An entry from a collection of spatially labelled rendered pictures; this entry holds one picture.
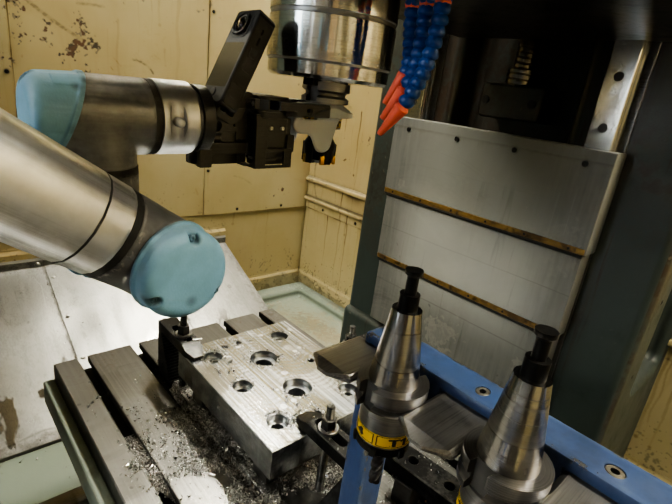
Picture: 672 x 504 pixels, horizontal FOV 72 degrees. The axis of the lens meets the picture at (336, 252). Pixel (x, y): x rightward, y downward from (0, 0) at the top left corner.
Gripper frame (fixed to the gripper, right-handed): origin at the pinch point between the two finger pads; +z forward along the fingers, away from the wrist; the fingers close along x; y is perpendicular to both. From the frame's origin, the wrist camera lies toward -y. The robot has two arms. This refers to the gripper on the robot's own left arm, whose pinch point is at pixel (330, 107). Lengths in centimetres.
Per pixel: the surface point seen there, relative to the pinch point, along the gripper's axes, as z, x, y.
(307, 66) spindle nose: -7.7, 4.1, -4.6
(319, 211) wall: 80, -91, 48
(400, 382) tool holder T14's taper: -16.0, 30.3, 19.3
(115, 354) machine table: -19, -36, 53
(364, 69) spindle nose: -2.1, 7.7, -5.0
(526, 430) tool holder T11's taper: -16.0, 40.7, 16.6
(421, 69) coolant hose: -4.4, 17.9, -5.4
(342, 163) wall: 81, -81, 26
